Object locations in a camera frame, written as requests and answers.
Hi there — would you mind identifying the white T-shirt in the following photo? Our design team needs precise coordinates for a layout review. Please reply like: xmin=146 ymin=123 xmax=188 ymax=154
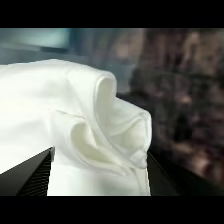
xmin=0 ymin=58 xmax=154 ymax=197

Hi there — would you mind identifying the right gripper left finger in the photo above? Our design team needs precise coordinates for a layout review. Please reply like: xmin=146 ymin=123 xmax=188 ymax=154
xmin=0 ymin=146 xmax=56 ymax=197

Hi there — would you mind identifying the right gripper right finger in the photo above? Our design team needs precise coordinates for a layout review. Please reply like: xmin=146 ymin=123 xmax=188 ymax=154
xmin=146 ymin=151 xmax=182 ymax=197

